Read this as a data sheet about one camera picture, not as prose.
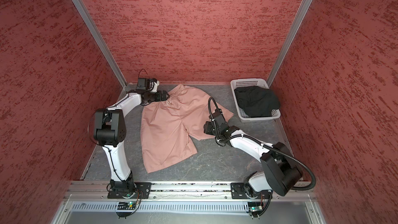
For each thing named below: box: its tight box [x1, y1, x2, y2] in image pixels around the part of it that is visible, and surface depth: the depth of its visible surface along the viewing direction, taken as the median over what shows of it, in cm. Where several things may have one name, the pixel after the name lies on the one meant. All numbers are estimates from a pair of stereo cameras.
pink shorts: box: [140, 84, 235, 174], surface depth 96 cm
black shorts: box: [234, 85, 281, 118], surface depth 101 cm
